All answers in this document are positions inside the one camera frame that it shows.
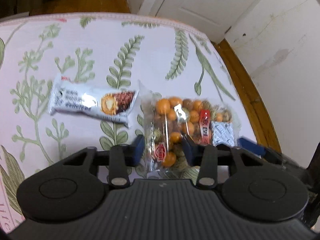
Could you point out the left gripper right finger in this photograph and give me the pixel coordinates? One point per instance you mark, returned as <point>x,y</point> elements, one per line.
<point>204,156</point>

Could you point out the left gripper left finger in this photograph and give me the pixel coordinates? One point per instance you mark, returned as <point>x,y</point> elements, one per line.
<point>123,156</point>

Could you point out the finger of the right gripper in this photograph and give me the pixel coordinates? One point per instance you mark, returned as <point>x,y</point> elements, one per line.
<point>251,146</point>

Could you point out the white snack bar top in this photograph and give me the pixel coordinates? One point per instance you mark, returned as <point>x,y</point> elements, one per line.
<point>101,103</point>

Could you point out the clear bag mixed nuts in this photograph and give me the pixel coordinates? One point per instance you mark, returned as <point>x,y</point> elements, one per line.
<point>168,122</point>

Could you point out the floral bed sheet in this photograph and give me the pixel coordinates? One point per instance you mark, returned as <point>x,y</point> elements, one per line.
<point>110,51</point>

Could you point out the white door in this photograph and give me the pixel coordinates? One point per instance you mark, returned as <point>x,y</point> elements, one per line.
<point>212,17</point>

